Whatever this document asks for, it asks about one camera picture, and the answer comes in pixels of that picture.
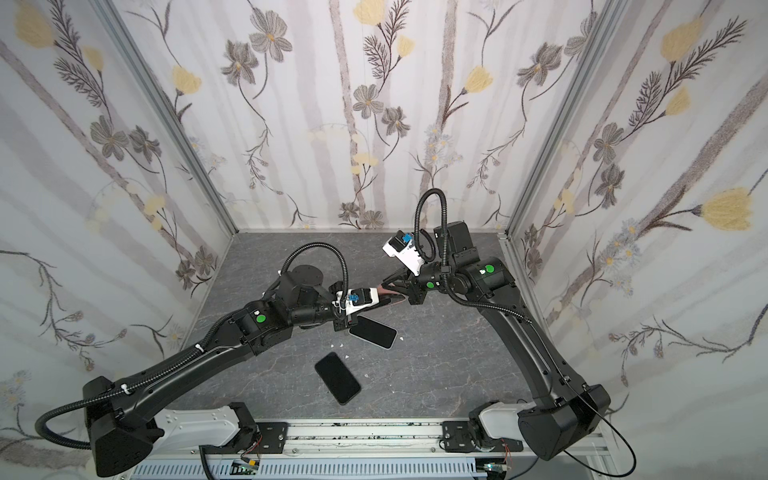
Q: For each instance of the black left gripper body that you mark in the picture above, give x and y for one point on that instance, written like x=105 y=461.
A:
x=342 y=313

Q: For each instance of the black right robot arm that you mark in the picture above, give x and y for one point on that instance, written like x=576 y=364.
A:
x=565 y=407

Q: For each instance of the aluminium mounting rail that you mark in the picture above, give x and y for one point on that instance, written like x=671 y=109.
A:
x=506 y=458

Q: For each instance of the pink phone case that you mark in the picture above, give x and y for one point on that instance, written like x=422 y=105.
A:
x=382 y=291

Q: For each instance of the phone in white case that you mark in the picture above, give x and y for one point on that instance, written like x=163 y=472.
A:
x=374 y=332

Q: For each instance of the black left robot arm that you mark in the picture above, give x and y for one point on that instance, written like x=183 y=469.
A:
x=122 y=415

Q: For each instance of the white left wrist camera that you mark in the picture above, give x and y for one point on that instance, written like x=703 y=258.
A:
x=358 y=296

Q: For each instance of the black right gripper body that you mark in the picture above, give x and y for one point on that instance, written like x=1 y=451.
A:
x=413 y=288

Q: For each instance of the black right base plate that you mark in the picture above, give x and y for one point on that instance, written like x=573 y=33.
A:
x=457 y=437

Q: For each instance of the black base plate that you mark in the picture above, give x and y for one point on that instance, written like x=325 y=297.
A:
x=272 y=437
x=457 y=437

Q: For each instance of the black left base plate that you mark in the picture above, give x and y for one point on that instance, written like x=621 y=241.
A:
x=272 y=437

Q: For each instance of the white perforated cable duct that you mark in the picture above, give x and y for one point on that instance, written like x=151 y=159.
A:
x=381 y=468

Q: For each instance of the phone in black case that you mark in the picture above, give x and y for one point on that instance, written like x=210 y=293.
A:
x=339 y=380

